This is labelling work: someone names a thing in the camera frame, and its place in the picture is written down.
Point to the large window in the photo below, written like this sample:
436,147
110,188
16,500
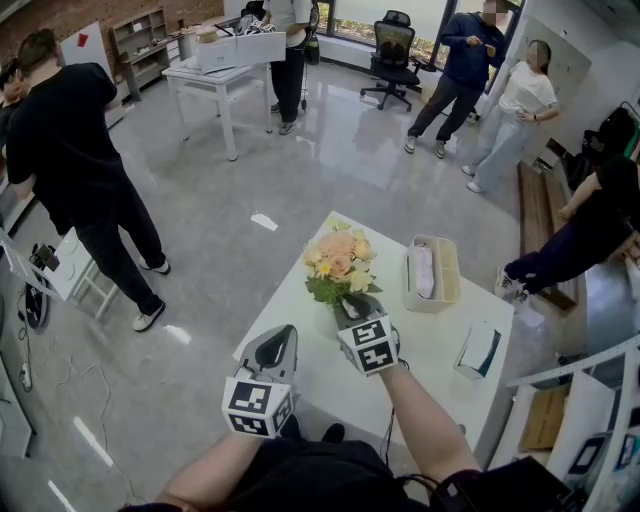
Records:
425,25

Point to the small white side table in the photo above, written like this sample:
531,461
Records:
75,270

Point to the person's right shoe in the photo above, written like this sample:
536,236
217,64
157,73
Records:
334,432

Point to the white power strip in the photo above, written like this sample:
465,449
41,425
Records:
26,377

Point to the person's black shirt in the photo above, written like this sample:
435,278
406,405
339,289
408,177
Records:
320,480

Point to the peach artificial flowers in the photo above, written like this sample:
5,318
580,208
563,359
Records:
340,260

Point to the white paper sheet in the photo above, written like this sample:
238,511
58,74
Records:
263,221

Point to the person's left forearm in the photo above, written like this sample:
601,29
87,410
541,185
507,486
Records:
210,470

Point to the white teal tissue box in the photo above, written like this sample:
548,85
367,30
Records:
477,350

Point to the person's right forearm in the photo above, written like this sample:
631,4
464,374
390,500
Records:
430,420

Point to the cream organizer caddy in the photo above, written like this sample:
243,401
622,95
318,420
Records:
447,280

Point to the long white carton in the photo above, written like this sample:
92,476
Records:
240,50

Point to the beige hat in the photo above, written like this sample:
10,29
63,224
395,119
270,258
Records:
207,34

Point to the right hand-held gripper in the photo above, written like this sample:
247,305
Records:
370,345

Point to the black office chair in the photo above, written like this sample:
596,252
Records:
395,55

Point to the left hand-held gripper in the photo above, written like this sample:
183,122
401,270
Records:
250,405

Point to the black bag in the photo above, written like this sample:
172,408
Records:
520,485

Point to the wooden cubby cabinet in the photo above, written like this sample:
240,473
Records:
142,45

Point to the black-framed tablet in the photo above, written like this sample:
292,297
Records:
587,457
627,450

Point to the white patterned cloth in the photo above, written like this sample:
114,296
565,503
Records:
425,272

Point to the white refrigerator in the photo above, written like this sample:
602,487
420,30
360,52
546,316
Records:
90,45

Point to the brown cardboard box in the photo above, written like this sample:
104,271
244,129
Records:
542,417

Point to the grey locker cabinet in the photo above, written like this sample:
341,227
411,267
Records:
565,50

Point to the white metal shelving rack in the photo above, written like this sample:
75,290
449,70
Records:
575,400

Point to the white long-legged work table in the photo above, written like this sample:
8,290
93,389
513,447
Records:
220,85

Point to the clothes rack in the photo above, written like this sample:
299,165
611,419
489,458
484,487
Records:
620,130

